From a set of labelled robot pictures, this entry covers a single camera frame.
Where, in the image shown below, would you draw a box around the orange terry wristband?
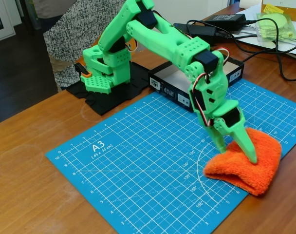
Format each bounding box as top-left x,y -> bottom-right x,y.
203,127 -> 283,197

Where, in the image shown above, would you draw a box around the dark blue cardboard box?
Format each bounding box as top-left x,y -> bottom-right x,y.
148,57 -> 245,113

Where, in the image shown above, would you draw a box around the white paper sheets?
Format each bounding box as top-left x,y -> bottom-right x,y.
232,8 -> 296,61

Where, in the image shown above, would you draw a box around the black power adapter blue light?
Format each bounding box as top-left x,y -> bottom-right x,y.
173,22 -> 218,46

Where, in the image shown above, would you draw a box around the black flat power adapter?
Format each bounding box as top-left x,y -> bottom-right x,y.
204,13 -> 247,32

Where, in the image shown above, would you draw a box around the blue A3 cutting mat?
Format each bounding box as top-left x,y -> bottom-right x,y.
45,79 -> 296,234

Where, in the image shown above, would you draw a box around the clear bag green printed parts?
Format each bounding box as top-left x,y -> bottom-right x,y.
256,12 -> 296,44

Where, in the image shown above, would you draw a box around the yellow sticky note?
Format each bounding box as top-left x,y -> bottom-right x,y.
263,3 -> 285,15

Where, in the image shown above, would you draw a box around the brown cardboard package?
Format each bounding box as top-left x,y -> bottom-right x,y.
261,0 -> 296,22

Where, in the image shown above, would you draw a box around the black base cloth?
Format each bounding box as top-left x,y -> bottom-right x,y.
66,60 -> 154,117

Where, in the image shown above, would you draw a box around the person in speckled grey garment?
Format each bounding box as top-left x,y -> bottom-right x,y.
32,0 -> 144,93

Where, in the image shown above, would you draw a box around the red white servo wire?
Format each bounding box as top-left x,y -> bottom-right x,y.
189,47 -> 231,128

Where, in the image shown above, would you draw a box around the long black power cable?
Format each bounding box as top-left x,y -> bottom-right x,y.
186,18 -> 296,82

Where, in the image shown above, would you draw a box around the black clamp orange handle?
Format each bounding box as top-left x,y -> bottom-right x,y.
74,62 -> 92,79

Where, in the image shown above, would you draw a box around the white door frame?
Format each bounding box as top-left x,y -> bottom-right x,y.
0,0 -> 15,45

